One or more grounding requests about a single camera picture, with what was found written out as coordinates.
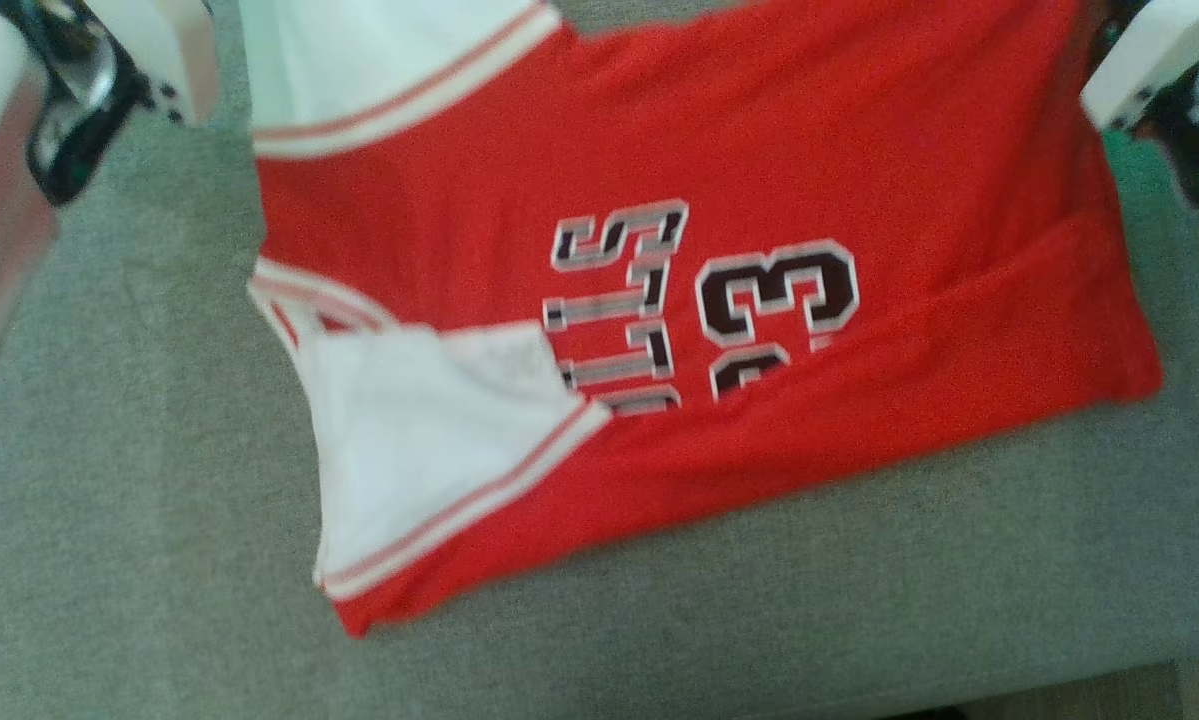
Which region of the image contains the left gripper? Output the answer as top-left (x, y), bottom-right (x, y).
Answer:
top-left (84, 0), bottom-right (222, 127)

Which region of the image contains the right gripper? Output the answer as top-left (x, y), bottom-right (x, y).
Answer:
top-left (1079, 0), bottom-right (1199, 133)

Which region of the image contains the red white basketball jersey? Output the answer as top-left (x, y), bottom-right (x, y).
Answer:
top-left (239, 0), bottom-right (1165, 638)

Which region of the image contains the grey fabric sofa seat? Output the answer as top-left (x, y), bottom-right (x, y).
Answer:
top-left (0, 0), bottom-right (1199, 720)

